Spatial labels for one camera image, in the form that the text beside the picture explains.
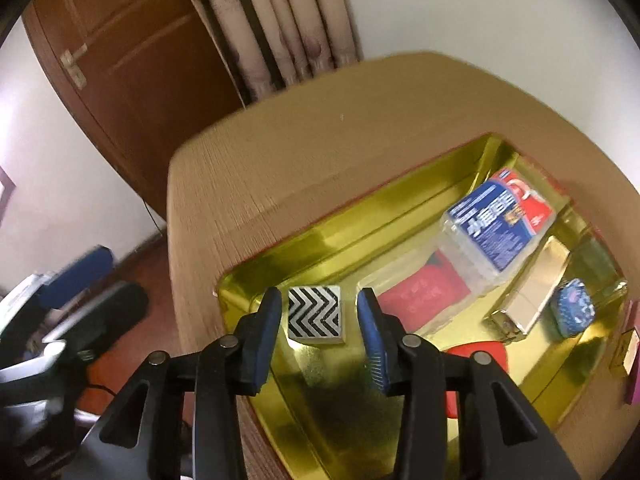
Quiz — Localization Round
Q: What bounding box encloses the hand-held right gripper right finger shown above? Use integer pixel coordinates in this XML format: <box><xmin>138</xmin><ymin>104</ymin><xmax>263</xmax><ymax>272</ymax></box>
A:
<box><xmin>356</xmin><ymin>288</ymin><xmax>581</xmax><ymax>480</ymax></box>

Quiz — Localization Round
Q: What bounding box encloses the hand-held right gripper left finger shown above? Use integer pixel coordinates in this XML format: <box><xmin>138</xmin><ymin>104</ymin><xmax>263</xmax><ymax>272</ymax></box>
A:
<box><xmin>80</xmin><ymin>287</ymin><xmax>282</xmax><ymax>480</ymax></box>

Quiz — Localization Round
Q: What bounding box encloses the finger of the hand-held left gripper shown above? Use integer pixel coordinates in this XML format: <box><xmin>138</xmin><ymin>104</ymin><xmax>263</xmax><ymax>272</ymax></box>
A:
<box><xmin>42</xmin><ymin>280</ymin><xmax>151</xmax><ymax>361</ymax></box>
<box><xmin>40</xmin><ymin>245</ymin><xmax>117</xmax><ymax>313</ymax></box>

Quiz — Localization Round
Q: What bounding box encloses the black white zigzag cube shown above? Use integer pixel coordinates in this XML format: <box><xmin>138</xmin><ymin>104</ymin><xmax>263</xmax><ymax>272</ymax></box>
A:
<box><xmin>286</xmin><ymin>284</ymin><xmax>347</xmax><ymax>346</ymax></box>

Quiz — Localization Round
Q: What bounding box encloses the clear case with red card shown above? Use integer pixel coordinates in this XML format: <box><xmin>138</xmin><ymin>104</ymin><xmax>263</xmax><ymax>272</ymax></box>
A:
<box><xmin>357</xmin><ymin>247</ymin><xmax>473</xmax><ymax>337</ymax></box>

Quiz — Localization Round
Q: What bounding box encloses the gold metal tin box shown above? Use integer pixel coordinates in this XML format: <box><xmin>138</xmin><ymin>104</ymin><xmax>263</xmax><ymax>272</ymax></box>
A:
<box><xmin>215</xmin><ymin>132</ymin><xmax>632</xmax><ymax>480</ymax></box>

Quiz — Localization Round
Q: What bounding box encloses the red rounded block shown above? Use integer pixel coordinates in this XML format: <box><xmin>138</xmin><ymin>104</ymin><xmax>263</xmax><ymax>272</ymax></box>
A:
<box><xmin>442</xmin><ymin>340</ymin><xmax>509</xmax><ymax>419</ymax></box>

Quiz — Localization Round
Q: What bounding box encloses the clear case with blue label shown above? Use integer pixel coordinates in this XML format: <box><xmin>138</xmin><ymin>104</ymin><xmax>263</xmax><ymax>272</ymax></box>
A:
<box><xmin>441</xmin><ymin>167</ymin><xmax>558</xmax><ymax>292</ymax></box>

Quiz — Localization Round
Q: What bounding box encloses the cream rectangular bar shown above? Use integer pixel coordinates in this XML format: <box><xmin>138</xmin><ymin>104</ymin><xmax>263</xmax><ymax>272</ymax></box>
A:
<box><xmin>486</xmin><ymin>235</ymin><xmax>572</xmax><ymax>345</ymax></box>

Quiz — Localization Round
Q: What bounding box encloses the blue patterned cube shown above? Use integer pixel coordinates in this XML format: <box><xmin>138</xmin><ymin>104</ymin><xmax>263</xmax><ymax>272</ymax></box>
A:
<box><xmin>550</xmin><ymin>278</ymin><xmax>596</xmax><ymax>339</ymax></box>

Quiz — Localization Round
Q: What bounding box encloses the brown wooden door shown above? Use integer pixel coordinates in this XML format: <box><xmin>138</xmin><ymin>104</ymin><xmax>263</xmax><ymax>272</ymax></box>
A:
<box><xmin>22</xmin><ymin>0</ymin><xmax>247</xmax><ymax>222</ymax></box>

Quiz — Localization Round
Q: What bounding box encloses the pink and gold block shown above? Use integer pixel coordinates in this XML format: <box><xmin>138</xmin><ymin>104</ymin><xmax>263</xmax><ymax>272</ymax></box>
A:
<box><xmin>610</xmin><ymin>300</ymin><xmax>640</xmax><ymax>377</ymax></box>

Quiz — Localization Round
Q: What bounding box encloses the magenta rectangular block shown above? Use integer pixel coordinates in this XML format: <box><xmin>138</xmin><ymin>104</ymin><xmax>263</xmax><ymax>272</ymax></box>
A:
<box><xmin>622</xmin><ymin>357</ymin><xmax>640</xmax><ymax>407</ymax></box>

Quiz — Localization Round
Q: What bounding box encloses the beige floral curtain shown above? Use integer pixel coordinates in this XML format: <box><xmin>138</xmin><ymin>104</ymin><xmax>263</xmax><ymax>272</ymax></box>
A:
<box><xmin>169</xmin><ymin>0</ymin><xmax>364</xmax><ymax>105</ymax></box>

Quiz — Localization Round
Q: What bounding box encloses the black cable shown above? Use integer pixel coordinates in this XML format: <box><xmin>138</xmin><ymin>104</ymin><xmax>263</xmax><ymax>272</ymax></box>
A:
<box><xmin>75</xmin><ymin>382</ymin><xmax>123</xmax><ymax>423</ymax></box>

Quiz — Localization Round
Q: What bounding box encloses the metal door handle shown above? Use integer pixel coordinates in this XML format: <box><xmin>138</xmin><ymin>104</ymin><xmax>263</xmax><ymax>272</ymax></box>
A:
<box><xmin>60</xmin><ymin>44</ymin><xmax>89</xmax><ymax>90</ymax></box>

